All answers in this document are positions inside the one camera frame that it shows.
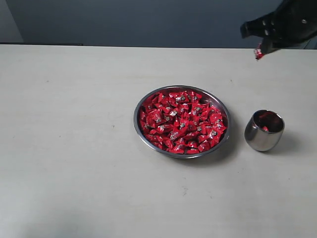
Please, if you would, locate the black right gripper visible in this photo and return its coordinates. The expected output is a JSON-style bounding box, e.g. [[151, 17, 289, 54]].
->
[[240, 0, 317, 55]]

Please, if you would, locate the stainless steel cup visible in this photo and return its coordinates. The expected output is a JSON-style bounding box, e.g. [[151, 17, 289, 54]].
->
[[244, 110, 285, 152]]

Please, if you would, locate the pile of red wrapped candies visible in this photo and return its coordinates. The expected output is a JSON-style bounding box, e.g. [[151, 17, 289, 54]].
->
[[139, 90, 227, 155]]

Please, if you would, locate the steel bowl of candies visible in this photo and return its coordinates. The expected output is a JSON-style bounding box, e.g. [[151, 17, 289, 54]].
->
[[133, 85, 232, 159]]

